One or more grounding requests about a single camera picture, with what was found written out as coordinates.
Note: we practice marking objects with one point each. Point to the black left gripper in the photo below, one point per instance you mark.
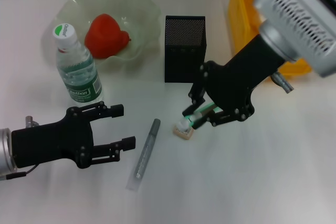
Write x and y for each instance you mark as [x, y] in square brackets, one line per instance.
[52, 140]

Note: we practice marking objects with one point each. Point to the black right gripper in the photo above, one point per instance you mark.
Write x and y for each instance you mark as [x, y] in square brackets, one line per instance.
[236, 82]

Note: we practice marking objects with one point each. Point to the mint green utility knife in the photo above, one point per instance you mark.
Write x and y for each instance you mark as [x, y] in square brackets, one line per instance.
[185, 125]

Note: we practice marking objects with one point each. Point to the grey pen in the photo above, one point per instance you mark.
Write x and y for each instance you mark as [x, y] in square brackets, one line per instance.
[147, 148]

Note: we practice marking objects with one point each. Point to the beige eraser with barcode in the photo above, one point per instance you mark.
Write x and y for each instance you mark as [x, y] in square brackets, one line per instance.
[183, 136]

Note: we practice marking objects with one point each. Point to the clear green-label water bottle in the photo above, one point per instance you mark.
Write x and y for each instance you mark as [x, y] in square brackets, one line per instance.
[78, 77]

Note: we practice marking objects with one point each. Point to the soft red-orange toy orange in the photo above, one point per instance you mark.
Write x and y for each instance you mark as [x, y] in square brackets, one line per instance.
[105, 37]

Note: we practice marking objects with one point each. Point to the black mesh pen holder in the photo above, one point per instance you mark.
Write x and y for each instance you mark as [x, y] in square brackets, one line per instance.
[183, 40]

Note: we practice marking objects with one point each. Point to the pale green wavy glass plate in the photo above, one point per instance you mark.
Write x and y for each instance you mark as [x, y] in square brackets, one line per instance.
[139, 19]

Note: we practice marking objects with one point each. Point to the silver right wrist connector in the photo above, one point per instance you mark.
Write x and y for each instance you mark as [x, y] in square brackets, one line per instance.
[283, 83]

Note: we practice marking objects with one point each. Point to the yellow plastic bin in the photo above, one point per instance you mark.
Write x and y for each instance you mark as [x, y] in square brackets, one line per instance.
[241, 11]

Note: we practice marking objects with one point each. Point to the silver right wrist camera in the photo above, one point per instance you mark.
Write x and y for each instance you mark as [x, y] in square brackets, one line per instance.
[302, 24]

